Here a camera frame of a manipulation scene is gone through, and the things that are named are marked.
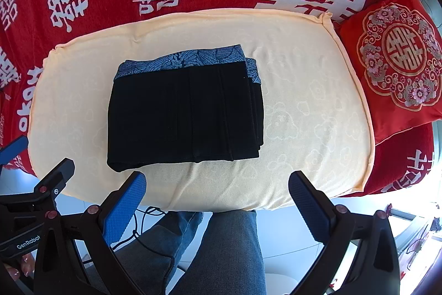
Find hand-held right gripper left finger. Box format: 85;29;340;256
33;171;147;295

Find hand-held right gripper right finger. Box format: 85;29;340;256
288;171;401;295

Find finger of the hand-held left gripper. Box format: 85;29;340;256
0;158;76;216
0;135;30;168

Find black pants with blue waistband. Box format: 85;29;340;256
106;44;266;173

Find person's left hand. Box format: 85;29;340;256
3;254;36;280

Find person's left leg in jeans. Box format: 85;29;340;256
112;210;205;285

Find person's leg in jeans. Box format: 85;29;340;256
112;210;205;285
165;208;327;295

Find cream towel blanket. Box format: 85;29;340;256
27;7;376;213

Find person's right leg in jeans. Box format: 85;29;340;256
165;208;327;295

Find red embroidered cushion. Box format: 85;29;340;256
333;0;442;145

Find black cable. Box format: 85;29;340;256
115;206;175;283

